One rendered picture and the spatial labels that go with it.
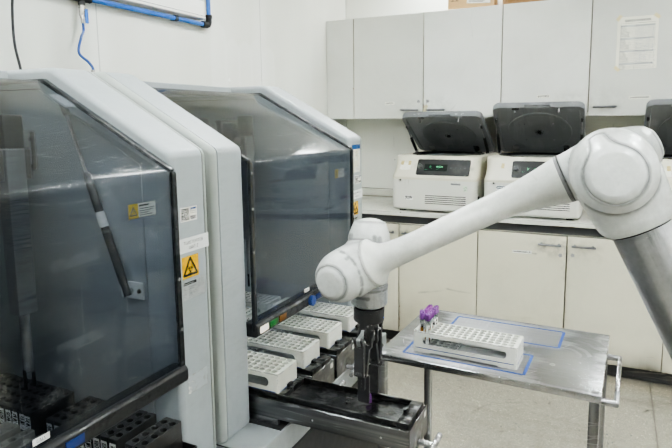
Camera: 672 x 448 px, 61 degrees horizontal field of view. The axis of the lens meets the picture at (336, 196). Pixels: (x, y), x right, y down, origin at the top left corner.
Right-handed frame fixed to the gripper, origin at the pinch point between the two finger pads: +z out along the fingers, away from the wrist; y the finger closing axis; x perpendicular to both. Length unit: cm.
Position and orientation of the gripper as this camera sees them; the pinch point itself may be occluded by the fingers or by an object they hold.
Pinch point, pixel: (368, 384)
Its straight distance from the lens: 149.1
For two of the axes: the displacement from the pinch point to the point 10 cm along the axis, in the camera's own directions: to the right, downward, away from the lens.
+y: -4.3, 1.3, -8.9
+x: 9.0, 0.6, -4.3
